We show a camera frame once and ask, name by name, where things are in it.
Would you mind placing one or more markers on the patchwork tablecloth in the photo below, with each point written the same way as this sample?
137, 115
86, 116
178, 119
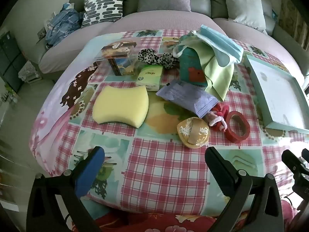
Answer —
148, 169

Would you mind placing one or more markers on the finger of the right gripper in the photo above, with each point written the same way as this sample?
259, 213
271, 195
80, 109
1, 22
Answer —
305, 154
296, 166

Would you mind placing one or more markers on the teal white tray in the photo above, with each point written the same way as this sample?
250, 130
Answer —
283, 104

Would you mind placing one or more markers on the light green cloth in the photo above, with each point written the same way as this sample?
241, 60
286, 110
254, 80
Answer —
218, 78

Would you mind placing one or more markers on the gold round pouch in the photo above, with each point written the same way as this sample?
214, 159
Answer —
194, 132

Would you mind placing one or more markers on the yellow sponge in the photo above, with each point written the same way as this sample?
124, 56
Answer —
123, 105

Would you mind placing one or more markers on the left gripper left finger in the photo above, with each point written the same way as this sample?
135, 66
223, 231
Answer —
86, 171

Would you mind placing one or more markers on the light grey cushion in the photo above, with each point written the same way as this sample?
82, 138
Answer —
248, 13

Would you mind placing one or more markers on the grey sofa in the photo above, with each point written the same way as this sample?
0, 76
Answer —
277, 42

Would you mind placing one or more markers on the red pink pipe-cleaner toy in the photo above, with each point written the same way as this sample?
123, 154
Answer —
216, 117

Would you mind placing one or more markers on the red tape roll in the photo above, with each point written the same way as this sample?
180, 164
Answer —
238, 128

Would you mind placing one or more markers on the green tissue pack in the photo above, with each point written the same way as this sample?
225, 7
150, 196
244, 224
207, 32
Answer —
150, 77

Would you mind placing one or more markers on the clear gift box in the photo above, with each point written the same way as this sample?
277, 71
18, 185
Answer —
121, 55

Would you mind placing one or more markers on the leopard print scrunchie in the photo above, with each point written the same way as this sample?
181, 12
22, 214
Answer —
150, 57

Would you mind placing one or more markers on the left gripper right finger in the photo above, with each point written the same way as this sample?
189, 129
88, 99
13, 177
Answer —
233, 183

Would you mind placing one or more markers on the teal wipes pack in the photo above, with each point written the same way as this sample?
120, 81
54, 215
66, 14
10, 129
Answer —
190, 68

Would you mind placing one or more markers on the blue clothes pile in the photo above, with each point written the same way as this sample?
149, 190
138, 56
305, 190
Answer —
59, 26

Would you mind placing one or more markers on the blue face mask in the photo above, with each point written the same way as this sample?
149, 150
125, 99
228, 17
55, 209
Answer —
225, 49

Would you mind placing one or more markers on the purple wipes packet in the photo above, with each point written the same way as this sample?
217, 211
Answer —
191, 97

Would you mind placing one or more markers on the black white patterned cushion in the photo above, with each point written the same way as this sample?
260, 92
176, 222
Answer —
101, 11

